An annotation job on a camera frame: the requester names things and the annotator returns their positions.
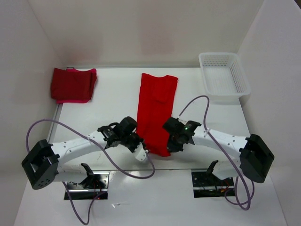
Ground pink red t shirt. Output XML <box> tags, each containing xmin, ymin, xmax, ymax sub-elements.
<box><xmin>56</xmin><ymin>68</ymin><xmax>97</xmax><ymax>105</ymax></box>

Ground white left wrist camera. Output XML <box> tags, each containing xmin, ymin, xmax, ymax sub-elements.
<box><xmin>134</xmin><ymin>144</ymin><xmax>149</xmax><ymax>162</ymax></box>

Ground white plastic laundry basket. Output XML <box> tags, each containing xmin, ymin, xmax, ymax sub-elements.
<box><xmin>198</xmin><ymin>52</ymin><xmax>251</xmax><ymax>104</ymax></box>

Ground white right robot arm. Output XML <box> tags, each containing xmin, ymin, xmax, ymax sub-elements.
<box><xmin>163</xmin><ymin>117</ymin><xmax>275</xmax><ymax>185</ymax></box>

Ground dark red t shirt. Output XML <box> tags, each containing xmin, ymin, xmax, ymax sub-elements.
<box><xmin>50</xmin><ymin>67</ymin><xmax>98</xmax><ymax>99</ymax></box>

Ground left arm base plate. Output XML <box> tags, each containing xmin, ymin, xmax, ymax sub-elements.
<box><xmin>66</xmin><ymin>172</ymin><xmax>110</xmax><ymax>200</ymax></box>

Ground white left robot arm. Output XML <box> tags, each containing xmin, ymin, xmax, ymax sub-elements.
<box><xmin>22</xmin><ymin>116</ymin><xmax>147</xmax><ymax>190</ymax></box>

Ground bright red t shirt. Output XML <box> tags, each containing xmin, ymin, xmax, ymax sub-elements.
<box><xmin>137</xmin><ymin>73</ymin><xmax>178</xmax><ymax>157</ymax></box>

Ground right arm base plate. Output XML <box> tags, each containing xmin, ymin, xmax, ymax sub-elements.
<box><xmin>191</xmin><ymin>170</ymin><xmax>235</xmax><ymax>198</ymax></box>

